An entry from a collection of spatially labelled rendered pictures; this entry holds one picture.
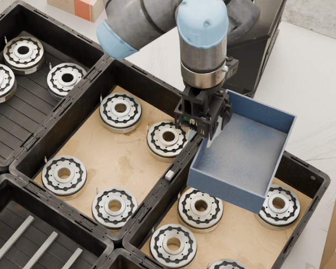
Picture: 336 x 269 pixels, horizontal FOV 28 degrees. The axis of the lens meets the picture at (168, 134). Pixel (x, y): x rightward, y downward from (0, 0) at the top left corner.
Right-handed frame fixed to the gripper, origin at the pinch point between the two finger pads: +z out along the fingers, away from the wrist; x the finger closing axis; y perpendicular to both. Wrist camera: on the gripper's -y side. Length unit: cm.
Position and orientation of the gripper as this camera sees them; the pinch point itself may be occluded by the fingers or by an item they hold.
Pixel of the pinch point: (208, 132)
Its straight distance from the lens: 130.4
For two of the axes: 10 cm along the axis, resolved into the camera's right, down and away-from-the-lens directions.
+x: 9.1, 3.1, -2.7
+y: -4.1, 7.6, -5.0
